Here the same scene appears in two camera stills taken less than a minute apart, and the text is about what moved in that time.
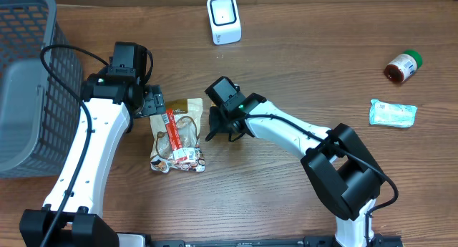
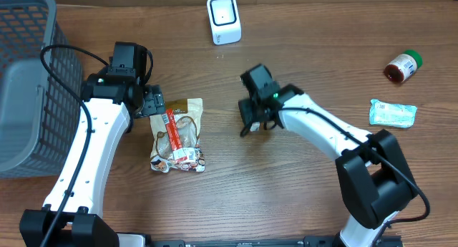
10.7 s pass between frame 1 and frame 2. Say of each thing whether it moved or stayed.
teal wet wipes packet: stayed
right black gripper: moved
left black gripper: stayed
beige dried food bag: stayed
